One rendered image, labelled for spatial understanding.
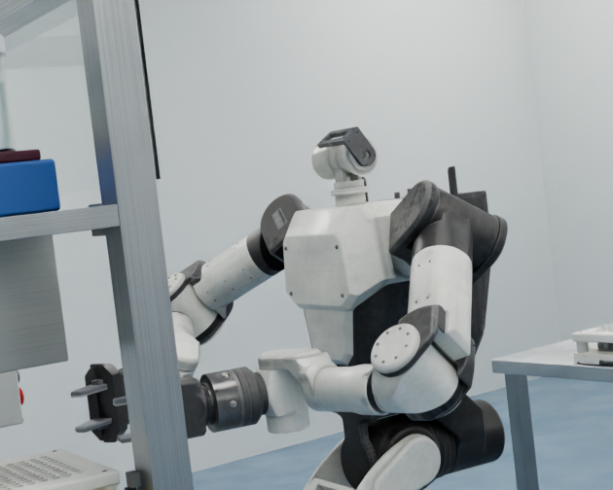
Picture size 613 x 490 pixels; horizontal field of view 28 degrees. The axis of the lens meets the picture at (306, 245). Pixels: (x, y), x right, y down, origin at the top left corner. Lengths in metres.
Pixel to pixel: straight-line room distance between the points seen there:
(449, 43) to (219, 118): 1.64
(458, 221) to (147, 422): 0.55
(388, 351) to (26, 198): 0.54
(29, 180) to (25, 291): 0.21
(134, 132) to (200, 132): 4.40
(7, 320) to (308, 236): 0.50
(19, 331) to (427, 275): 0.61
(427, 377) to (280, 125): 4.72
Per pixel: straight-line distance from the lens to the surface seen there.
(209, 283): 2.30
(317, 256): 1.98
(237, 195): 6.14
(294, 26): 6.46
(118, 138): 1.65
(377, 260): 1.91
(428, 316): 1.67
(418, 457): 2.03
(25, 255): 1.88
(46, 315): 1.89
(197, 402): 1.80
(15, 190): 1.73
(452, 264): 1.76
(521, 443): 3.08
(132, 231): 1.65
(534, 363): 2.96
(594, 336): 2.83
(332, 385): 1.75
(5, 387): 2.61
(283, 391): 1.84
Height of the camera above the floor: 1.33
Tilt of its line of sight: 3 degrees down
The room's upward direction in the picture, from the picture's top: 7 degrees counter-clockwise
